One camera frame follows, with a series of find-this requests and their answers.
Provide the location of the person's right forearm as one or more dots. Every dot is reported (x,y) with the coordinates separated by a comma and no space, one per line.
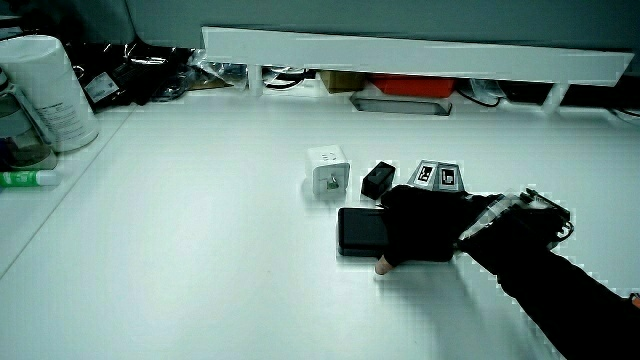
(560,295)

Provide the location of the black plastic bag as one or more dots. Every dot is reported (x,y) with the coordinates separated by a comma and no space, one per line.
(130,75)

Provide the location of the clear glass jar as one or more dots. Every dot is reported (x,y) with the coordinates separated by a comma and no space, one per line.
(20,135)

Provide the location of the small black box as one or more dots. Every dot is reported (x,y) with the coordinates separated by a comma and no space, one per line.
(377,180)

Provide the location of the green and white tube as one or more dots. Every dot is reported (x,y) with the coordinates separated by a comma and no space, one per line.
(25,178)

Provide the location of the white plug adapter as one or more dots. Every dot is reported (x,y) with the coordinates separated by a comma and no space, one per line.
(327,170)

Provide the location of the orange box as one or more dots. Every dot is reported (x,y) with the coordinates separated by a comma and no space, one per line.
(415,85)

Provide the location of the white desk shelf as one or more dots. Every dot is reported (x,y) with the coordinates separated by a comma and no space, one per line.
(400,52)

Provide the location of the white cylindrical canister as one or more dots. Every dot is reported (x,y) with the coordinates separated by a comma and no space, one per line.
(50,90)

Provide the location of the person's right hand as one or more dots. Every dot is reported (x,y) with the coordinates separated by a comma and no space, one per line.
(422,225)

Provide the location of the brown cardboard box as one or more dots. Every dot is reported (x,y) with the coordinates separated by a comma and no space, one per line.
(342,81)

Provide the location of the clear plastic bag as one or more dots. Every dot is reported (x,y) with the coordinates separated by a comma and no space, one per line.
(220,70)

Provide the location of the black battery pack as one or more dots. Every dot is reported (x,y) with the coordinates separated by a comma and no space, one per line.
(361,232)

